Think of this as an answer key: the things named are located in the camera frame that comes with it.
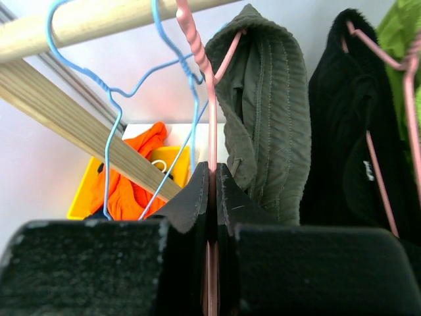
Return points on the wooden clothes rack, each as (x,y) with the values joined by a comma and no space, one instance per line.
(38,166)

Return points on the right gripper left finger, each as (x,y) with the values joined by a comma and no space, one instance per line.
(178,250)

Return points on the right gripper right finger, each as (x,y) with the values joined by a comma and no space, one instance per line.
(248,244)

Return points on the orange mesh shorts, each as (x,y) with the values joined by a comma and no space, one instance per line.
(127,200)

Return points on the yellow plastic tray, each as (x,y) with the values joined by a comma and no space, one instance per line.
(162,158)

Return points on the dark olive shorts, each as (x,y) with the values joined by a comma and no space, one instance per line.
(264,98)

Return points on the black shorts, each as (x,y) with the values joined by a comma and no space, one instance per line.
(351,101)

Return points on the light blue hanger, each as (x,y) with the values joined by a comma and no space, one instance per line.
(181,107)
(67,69)

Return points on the navy blue shorts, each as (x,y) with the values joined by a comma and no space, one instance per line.
(97,193)

